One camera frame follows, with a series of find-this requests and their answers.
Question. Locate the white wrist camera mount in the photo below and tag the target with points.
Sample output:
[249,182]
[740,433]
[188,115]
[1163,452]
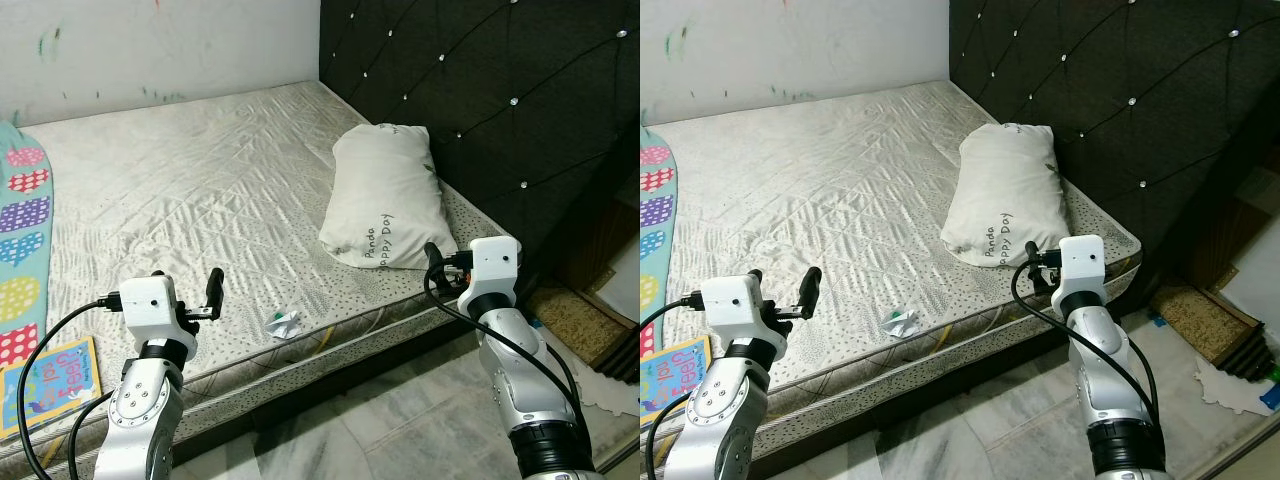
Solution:
[495,265]
[150,305]
[1082,262]
[733,305]

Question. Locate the white paper scrap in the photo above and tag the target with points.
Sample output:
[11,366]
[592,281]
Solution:
[1235,390]
[600,392]

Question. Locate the white quilted mattress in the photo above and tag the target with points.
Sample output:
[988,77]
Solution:
[200,190]
[820,190]

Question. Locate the teal blanket with colourful hearts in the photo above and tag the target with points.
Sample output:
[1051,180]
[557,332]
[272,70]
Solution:
[655,230]
[25,230]

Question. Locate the colourful children's book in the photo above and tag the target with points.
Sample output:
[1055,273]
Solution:
[45,385]
[672,380]

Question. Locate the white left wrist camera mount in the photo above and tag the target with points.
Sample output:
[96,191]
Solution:
[150,305]
[733,305]

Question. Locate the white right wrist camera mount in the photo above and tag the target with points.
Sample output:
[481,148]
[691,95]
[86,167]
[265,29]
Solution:
[1082,262]
[495,265]

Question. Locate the brown doormat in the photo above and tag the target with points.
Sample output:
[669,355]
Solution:
[565,325]
[1200,322]

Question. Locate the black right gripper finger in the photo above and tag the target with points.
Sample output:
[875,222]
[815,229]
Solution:
[1035,262]
[436,265]

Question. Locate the black tufted headboard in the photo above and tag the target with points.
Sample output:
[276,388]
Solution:
[1130,90]
[500,90]

